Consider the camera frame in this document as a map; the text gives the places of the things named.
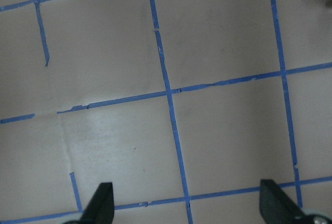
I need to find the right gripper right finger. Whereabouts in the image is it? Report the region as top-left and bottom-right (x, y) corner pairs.
(260, 179), (307, 224)

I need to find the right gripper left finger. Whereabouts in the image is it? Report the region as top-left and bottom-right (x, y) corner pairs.
(79, 182), (114, 224)

